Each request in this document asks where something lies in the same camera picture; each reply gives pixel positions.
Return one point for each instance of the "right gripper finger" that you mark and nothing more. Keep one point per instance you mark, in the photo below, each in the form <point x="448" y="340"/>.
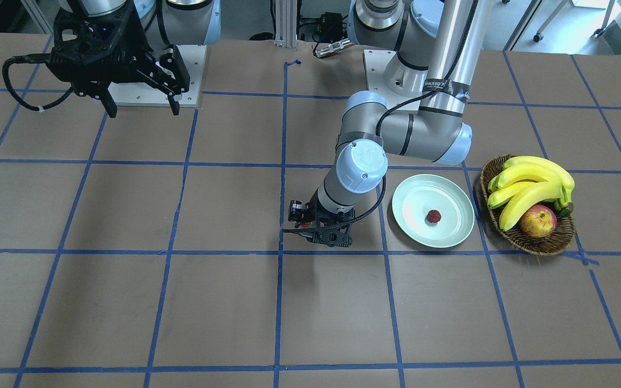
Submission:
<point x="99" y="90"/>
<point x="168" y="75"/>

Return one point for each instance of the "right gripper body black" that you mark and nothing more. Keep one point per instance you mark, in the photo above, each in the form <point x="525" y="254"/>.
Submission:
<point x="139" y="47"/>

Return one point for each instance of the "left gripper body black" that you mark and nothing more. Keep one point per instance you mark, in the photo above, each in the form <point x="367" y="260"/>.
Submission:
<point x="296" y="211"/>

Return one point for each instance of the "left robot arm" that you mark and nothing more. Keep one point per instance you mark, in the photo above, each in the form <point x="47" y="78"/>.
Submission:
<point x="436" y="48"/>

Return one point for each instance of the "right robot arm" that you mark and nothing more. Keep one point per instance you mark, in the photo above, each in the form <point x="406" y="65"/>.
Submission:
<point x="165" y="23"/>

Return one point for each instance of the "light green plate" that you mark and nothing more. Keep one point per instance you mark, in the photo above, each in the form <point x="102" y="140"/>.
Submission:
<point x="416" y="195"/>

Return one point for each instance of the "yellow banana bunch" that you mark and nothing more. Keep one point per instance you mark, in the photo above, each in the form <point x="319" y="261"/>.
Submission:
<point x="524" y="182"/>

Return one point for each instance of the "red apple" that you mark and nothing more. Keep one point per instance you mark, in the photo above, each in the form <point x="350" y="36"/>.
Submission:
<point x="539" y="221"/>

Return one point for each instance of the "wicker basket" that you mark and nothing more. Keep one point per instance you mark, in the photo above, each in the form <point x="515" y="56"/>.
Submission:
<point x="550" y="245"/>

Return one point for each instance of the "aluminium frame post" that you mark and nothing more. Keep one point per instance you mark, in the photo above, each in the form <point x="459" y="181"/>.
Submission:
<point x="286" y="16"/>

